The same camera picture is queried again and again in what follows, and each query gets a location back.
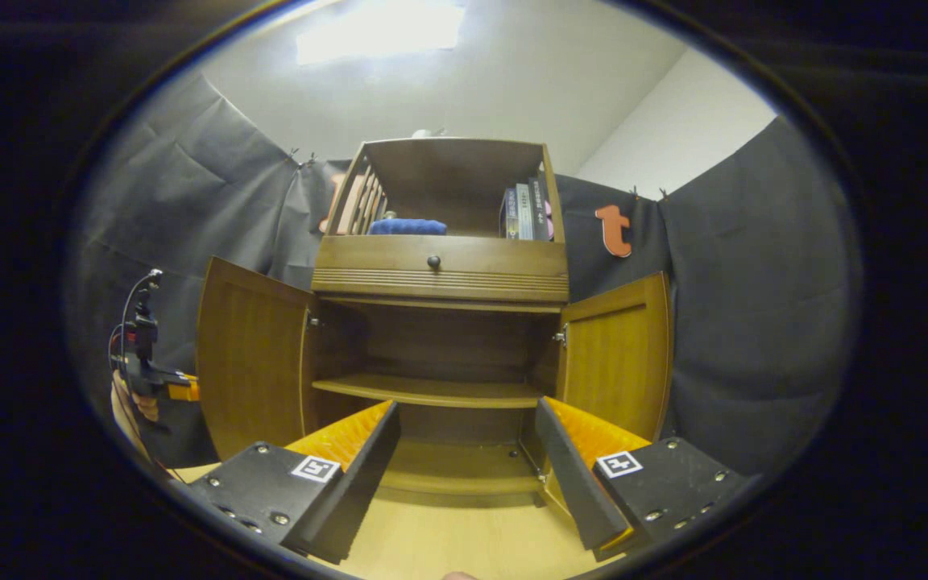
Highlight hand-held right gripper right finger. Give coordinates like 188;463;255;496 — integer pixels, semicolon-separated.
532;396;748;563

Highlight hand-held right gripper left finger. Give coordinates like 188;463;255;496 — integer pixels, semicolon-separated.
166;400;402;566

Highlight wooden cabinet door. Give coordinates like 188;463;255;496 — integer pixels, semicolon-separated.
194;256;320;462
553;271;674;444

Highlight wooden double-door shoe cabinet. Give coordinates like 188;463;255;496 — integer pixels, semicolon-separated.
194;137;674;510

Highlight wooden inner shelf board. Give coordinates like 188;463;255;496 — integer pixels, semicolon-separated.
313;372;544;409

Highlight wooden drawer with black knob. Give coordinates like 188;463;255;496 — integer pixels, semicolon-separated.
311;235;571;305

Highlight row of leaning brown books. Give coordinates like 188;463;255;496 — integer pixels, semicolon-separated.
333;165;388;236

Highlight black backdrop cloth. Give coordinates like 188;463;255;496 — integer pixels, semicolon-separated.
69;71;864;476

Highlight folded blue cloth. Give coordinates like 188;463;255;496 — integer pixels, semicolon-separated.
366;217;449;237

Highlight black upright book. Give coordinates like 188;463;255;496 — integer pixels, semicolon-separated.
530;179;552;241

